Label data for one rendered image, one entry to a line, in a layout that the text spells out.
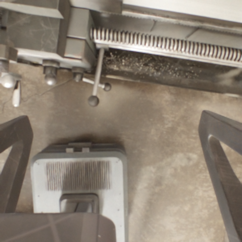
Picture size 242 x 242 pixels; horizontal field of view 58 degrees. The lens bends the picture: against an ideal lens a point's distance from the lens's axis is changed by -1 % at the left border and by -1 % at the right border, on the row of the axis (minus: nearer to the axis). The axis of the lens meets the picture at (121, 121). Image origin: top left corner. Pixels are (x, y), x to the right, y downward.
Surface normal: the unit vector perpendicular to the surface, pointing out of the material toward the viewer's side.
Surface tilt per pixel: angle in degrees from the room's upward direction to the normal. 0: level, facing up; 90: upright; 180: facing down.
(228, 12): 36
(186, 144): 0
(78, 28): 0
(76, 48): 0
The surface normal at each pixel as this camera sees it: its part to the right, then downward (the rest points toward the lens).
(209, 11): -0.07, 0.66
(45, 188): 0.01, 0.11
